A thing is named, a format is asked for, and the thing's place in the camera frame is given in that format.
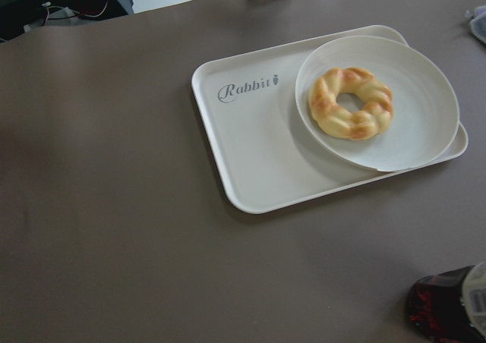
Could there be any tea bottle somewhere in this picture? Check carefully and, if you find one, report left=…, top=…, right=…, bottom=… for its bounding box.
left=406, top=262, right=485, bottom=342

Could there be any cream rectangular serving tray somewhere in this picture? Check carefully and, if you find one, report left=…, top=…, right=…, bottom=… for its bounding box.
left=191, top=25, right=468, bottom=214

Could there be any white round plate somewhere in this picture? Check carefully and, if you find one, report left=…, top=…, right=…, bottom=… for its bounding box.
left=295, top=36, right=459, bottom=172

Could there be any grey folded cloth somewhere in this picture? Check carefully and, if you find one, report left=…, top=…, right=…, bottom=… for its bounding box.
left=465, top=5, right=486, bottom=45

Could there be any braided ring bread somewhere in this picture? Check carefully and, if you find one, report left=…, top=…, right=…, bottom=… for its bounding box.
left=308, top=68, right=394, bottom=140

